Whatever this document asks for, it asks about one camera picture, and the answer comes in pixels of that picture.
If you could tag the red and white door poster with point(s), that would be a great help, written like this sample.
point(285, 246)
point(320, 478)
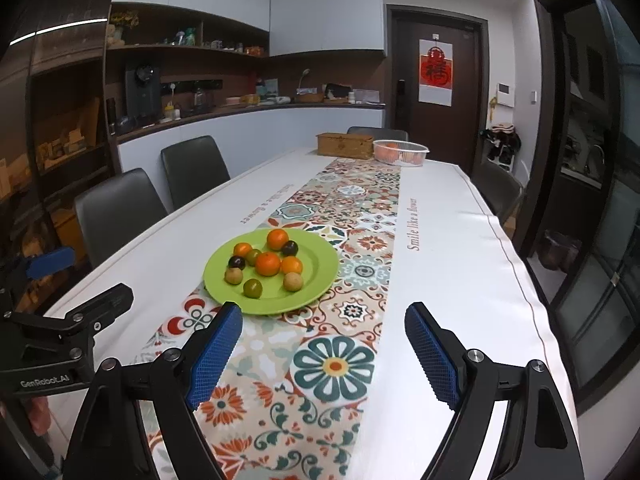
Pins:
point(436, 72)

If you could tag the white wall cabinet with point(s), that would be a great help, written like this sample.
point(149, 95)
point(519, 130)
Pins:
point(325, 15)

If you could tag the white floral patterned tablecloth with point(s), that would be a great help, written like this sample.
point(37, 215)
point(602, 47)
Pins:
point(450, 220)

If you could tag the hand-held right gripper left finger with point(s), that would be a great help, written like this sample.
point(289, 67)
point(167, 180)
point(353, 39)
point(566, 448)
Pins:
point(215, 355)

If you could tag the white wall intercom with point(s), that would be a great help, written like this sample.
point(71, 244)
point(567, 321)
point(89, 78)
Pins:
point(505, 95)

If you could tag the white counter with dark top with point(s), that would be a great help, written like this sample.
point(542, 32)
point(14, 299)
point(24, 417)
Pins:
point(275, 130)

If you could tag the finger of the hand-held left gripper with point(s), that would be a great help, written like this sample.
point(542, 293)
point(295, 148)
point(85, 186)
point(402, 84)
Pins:
point(50, 262)
point(107, 300)

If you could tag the small tan round fruit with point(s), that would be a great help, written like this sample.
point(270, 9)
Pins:
point(233, 276)

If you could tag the grey dining chair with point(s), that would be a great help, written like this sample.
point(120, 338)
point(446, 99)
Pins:
point(380, 132)
point(117, 215)
point(195, 167)
point(497, 185)

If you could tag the small dark purple plum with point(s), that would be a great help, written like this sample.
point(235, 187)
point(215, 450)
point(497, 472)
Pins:
point(289, 248)

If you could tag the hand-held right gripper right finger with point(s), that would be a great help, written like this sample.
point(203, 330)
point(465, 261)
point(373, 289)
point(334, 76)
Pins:
point(432, 355)

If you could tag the clear plastic fruit container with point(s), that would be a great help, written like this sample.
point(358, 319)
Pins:
point(400, 154)

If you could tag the woven wooden box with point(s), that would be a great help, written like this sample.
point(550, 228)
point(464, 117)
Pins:
point(345, 145)

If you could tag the large tan round fruit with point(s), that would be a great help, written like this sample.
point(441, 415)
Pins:
point(293, 281)

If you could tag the large dark purple plum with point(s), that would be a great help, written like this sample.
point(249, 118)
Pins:
point(236, 262)

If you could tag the small orange tangerine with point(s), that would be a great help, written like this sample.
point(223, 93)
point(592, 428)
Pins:
point(243, 250)

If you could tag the dark framed glass door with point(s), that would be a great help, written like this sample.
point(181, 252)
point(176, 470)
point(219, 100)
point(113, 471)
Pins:
point(600, 260)

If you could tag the green tomato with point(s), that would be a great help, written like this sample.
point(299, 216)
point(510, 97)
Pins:
point(253, 256)
point(253, 288)

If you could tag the dark bags pile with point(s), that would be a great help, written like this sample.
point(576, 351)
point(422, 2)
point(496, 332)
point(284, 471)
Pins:
point(500, 142)

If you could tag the dark trash bin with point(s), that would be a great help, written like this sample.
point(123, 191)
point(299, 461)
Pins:
point(560, 250)

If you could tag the black water dispenser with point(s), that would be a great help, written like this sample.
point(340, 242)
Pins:
point(142, 92)

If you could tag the wooden wall shelf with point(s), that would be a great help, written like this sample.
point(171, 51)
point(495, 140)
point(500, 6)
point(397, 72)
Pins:
point(200, 49)

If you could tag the dark brown door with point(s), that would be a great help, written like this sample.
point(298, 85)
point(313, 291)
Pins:
point(440, 135)

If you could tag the green plate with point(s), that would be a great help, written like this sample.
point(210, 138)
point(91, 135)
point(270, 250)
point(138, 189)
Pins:
point(317, 260)

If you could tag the yellow flower bouquet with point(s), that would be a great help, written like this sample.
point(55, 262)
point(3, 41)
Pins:
point(125, 22)

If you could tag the medium orange tangerine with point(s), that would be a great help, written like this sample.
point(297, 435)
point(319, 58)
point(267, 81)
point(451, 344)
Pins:
point(292, 265)
point(277, 239)

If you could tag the large orange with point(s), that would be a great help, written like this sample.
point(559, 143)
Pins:
point(268, 264)

